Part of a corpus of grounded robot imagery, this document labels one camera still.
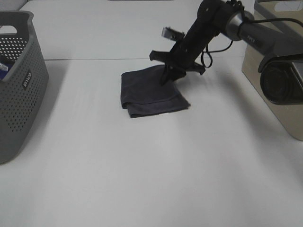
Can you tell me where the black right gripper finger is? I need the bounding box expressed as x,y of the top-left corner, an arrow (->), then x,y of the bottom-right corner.
168,69 -> 187,82

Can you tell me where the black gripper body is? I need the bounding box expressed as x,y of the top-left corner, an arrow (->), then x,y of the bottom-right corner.
149,16 -> 222,74

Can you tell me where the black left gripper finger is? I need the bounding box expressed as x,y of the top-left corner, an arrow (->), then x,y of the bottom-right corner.
160,64 -> 170,86

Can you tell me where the dark grey towel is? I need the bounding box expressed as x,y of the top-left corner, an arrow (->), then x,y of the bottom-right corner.
120,65 -> 190,118

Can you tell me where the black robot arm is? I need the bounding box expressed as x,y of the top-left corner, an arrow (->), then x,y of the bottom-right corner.
150,0 -> 303,105

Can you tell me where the beige basket with grey rim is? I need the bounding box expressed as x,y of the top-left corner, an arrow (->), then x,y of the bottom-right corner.
242,0 -> 303,140

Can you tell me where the grey perforated plastic basket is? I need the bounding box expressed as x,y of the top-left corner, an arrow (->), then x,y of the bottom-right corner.
0,10 -> 49,163

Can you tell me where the blue white item in basket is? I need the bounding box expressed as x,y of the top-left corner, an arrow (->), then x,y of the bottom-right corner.
0,55 -> 12,80

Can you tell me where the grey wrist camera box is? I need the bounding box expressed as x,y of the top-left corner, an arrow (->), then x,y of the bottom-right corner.
161,27 -> 185,42

